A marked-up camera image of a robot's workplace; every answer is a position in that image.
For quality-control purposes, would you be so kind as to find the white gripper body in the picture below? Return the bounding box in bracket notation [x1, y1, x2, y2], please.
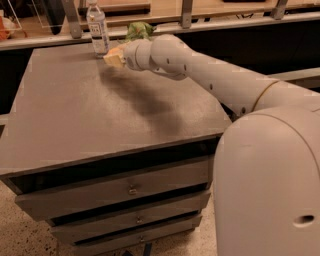
[124, 39, 150, 71]

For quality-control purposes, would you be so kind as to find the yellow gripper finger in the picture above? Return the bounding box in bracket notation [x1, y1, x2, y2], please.
[103, 53, 125, 68]

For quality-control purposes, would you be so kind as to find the orange fruit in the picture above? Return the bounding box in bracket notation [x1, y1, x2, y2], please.
[108, 47, 124, 56]

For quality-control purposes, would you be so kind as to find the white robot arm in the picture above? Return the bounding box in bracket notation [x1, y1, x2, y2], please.
[104, 35, 320, 256]

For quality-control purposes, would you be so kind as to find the clear plastic water bottle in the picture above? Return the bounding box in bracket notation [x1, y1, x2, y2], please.
[86, 0, 109, 58]

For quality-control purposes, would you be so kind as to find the green chip bag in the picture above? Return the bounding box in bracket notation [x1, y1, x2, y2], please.
[125, 21, 156, 41]

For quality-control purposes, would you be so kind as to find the gray drawer cabinet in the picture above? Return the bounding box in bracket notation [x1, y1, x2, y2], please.
[0, 44, 230, 256]

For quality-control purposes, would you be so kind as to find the orange white object on shelf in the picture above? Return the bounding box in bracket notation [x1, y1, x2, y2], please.
[0, 17, 17, 41]

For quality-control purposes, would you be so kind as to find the top gray drawer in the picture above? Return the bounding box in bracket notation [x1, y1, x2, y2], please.
[15, 156, 213, 221]

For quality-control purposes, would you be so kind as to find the gray drawer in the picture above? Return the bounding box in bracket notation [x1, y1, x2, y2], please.
[15, 156, 213, 221]
[74, 214, 202, 256]
[51, 190, 210, 244]

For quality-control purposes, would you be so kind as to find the middle gray drawer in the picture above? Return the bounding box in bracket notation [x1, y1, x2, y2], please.
[51, 190, 210, 244]

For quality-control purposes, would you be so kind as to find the low metal beam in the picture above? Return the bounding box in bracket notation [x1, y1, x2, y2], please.
[271, 68, 320, 89]

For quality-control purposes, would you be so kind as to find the bottom gray drawer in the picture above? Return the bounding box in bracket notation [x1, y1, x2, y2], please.
[74, 214, 202, 256]

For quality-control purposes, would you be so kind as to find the metal shelf rail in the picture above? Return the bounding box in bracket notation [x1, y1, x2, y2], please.
[0, 0, 320, 51]

